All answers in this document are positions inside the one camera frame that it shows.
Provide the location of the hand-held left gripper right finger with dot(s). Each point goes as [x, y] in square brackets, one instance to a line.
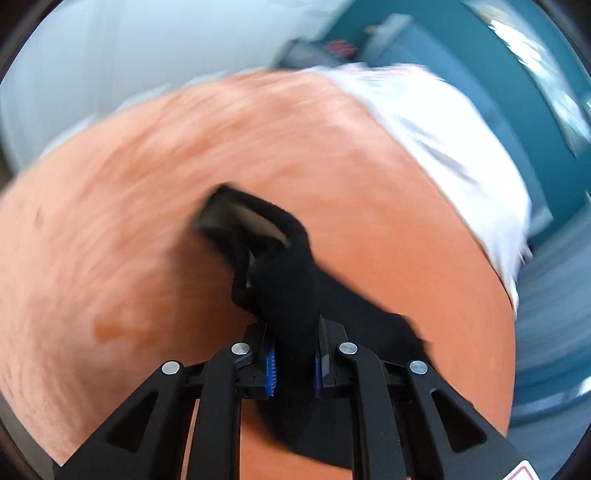
[317, 374]

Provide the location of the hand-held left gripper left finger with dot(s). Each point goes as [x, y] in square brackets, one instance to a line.
[271, 369]

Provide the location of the black pants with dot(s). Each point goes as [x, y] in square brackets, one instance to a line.
[295, 286]

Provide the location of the orange plush blanket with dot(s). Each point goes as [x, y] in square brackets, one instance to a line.
[138, 207]

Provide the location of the white bed cover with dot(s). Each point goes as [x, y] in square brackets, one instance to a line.
[438, 138]

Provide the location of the blue-grey nightstand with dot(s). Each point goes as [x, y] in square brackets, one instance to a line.
[304, 57]

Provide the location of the row of red cans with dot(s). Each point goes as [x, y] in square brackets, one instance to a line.
[339, 47]

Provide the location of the white wardrobe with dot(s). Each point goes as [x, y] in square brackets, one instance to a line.
[115, 60]

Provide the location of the grey curtain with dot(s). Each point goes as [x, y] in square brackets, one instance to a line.
[540, 69]

